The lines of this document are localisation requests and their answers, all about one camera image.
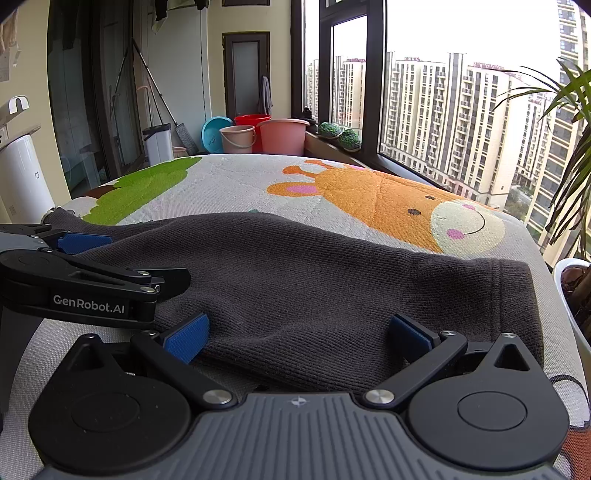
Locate white air purifier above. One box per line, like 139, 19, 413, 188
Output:
0, 134, 57, 224

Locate white mop bucket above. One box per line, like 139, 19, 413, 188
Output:
142, 123, 175, 165

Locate dark framed glass door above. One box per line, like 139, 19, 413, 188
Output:
222, 31, 271, 117

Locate grey hanging towel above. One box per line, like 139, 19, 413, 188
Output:
257, 76, 274, 116

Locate dark grey knit garment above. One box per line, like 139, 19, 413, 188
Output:
44, 208, 546, 398

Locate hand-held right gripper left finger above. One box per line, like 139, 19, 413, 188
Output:
58, 313, 238, 410

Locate green potted palm plant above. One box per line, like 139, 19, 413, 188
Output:
488, 56, 591, 296

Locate white wall hook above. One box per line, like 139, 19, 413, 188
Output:
0, 96, 30, 126

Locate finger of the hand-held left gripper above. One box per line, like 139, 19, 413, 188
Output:
0, 224, 114, 256
46, 254, 191, 302

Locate hanging dark clothes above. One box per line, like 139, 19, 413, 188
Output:
154, 0, 209, 22

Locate white plant pot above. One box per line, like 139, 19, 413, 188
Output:
551, 257, 591, 352

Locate apartment buildings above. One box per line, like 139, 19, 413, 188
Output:
305, 0, 591, 236

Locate large pink bucket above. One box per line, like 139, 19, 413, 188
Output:
255, 119, 310, 157

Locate blue plastic basin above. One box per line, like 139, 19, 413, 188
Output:
201, 117, 236, 155

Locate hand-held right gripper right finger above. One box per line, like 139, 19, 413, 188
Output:
361, 315, 546, 411

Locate cartoon giraffe printed blanket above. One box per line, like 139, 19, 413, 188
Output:
0, 154, 591, 480

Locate dark window frame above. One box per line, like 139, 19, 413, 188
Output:
290, 0, 591, 241

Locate small pink bucket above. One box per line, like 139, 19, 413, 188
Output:
219, 125, 256, 154

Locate sliding glass door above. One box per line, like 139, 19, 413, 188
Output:
46, 0, 148, 197

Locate flat mop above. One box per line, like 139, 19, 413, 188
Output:
132, 41, 200, 156

